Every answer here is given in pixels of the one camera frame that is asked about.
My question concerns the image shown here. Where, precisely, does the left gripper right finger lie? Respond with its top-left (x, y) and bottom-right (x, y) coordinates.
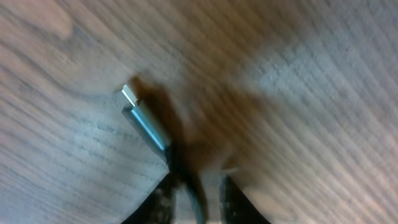
top-left (219, 175), bottom-right (271, 224)

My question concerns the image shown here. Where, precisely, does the separated black usb cable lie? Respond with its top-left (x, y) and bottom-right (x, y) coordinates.
top-left (120, 83), bottom-right (208, 224)

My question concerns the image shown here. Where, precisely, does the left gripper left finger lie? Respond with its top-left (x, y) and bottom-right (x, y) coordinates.
top-left (121, 173), bottom-right (179, 224)

